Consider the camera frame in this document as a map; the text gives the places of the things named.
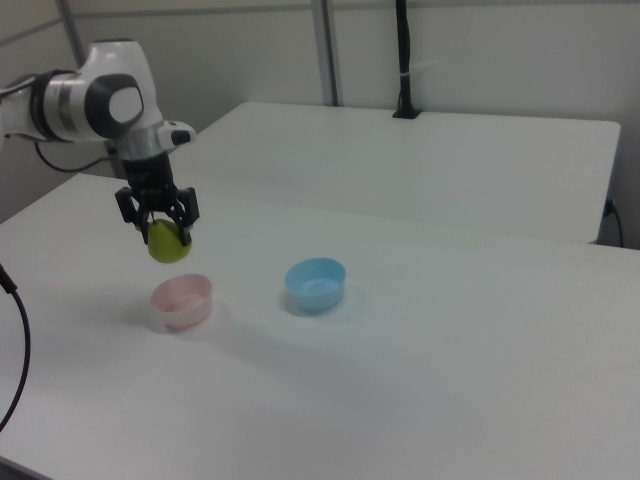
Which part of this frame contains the pink plastic bowl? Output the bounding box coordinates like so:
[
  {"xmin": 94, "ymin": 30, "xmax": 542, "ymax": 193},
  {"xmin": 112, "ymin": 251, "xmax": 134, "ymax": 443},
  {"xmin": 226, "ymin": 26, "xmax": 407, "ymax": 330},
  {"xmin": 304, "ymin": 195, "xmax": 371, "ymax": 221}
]
[{"xmin": 150, "ymin": 272, "xmax": 214, "ymax": 331}]

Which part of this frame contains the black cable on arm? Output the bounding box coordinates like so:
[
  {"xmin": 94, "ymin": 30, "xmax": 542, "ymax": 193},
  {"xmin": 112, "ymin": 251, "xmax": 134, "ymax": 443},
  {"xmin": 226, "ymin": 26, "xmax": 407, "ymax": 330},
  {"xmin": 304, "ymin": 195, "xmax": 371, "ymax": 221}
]
[{"xmin": 0, "ymin": 69, "xmax": 121, "ymax": 175}]

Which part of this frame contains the grey slanted partition post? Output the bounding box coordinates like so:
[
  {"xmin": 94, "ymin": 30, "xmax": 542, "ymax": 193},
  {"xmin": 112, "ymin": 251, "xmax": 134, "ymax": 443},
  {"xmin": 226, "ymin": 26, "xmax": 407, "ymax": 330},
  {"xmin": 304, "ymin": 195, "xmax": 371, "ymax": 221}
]
[{"xmin": 54, "ymin": 0, "xmax": 127, "ymax": 181}]

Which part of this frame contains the thick black loose cable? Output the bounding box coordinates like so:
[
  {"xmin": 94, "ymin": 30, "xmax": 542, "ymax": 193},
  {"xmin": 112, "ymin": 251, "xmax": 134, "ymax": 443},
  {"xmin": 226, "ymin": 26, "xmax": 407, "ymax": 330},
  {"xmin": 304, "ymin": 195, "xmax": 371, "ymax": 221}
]
[{"xmin": 0, "ymin": 261, "xmax": 33, "ymax": 432}]

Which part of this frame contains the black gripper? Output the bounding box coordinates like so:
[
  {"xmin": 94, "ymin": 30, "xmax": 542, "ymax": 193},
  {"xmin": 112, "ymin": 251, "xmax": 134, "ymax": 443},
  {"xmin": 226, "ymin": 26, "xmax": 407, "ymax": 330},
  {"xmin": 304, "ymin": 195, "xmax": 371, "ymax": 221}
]
[{"xmin": 114, "ymin": 153, "xmax": 203, "ymax": 247}]

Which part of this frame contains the blue plastic bowl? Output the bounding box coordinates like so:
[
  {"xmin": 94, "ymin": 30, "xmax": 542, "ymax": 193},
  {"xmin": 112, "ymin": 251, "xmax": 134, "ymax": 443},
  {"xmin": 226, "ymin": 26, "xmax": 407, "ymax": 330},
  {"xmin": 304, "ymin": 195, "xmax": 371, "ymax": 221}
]
[{"xmin": 284, "ymin": 256, "xmax": 348, "ymax": 314}]

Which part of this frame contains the green pear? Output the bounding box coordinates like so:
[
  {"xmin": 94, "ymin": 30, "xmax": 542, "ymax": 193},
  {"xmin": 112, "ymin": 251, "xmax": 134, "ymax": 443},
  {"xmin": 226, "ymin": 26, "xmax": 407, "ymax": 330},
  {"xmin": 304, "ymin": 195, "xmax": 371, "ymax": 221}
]
[{"xmin": 146, "ymin": 218, "xmax": 194, "ymax": 265}]

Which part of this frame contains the grey vertical partition post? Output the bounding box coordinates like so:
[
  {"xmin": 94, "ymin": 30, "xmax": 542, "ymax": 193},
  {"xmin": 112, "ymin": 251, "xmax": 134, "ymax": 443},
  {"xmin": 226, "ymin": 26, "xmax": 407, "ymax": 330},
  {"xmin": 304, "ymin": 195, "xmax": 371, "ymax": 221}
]
[{"xmin": 310, "ymin": 0, "xmax": 345, "ymax": 108}]

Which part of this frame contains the black cable at wall socket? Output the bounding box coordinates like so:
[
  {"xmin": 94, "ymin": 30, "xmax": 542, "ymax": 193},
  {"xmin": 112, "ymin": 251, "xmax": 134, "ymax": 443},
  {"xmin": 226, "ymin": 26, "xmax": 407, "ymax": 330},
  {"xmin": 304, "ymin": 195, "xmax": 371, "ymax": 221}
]
[{"xmin": 603, "ymin": 198, "xmax": 627, "ymax": 248}]

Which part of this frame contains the black pole with base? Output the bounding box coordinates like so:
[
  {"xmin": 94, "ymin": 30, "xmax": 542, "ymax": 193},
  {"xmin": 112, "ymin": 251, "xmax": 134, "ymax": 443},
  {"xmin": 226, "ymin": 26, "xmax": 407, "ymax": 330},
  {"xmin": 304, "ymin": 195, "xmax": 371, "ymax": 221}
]
[{"xmin": 391, "ymin": 0, "xmax": 423, "ymax": 121}]

